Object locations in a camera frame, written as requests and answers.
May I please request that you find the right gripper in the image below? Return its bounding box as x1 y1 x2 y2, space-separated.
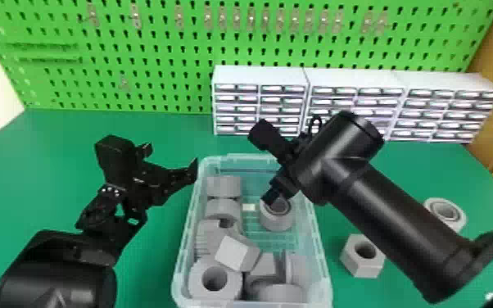
260 165 302 215

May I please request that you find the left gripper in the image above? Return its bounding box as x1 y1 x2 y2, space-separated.
120 142 199 213

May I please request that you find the grey ring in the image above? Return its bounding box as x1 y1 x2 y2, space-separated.
258 197 295 233
423 197 468 233
204 197 244 230
245 281 305 305
187 256 245 301
206 174 243 202

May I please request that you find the clear bin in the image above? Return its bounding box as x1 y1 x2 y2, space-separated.
170 153 334 308

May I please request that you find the grey nut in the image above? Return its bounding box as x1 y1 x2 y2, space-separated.
214 234 262 274
193 219 232 260
339 233 387 279
250 252 283 282

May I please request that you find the white drawer cabinet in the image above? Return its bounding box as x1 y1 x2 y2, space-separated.
304 67 408 142
389 70 493 144
210 65 310 138

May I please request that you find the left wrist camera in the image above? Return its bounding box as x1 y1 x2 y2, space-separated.
94 134 139 187

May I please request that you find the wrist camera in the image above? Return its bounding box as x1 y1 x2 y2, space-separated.
246 119 296 163
94 134 139 187

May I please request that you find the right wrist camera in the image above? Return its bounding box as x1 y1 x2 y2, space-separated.
246 119 296 163

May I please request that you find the black cable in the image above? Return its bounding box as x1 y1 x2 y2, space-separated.
307 115 323 136

